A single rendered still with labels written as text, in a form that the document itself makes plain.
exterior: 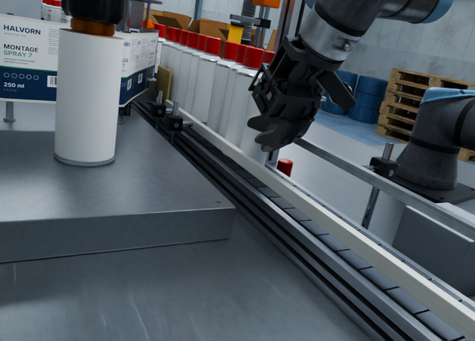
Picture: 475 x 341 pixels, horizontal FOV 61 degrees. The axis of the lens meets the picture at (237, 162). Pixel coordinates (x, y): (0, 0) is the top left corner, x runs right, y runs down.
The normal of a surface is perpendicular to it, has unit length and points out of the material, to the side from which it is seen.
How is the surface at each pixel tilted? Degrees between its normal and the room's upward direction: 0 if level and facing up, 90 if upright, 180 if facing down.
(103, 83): 90
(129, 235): 90
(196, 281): 0
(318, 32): 101
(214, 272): 0
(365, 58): 90
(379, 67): 90
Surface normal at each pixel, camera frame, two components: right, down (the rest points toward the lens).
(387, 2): 0.39, 0.86
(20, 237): 0.47, 0.36
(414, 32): -0.77, 0.07
